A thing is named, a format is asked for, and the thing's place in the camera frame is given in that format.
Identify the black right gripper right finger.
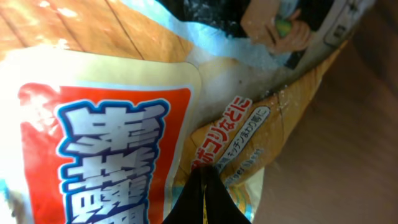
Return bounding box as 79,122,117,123
202,166,251,224

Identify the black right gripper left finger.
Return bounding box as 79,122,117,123
162,167,205,224

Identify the yellow snack bag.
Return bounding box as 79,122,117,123
1,0,374,223

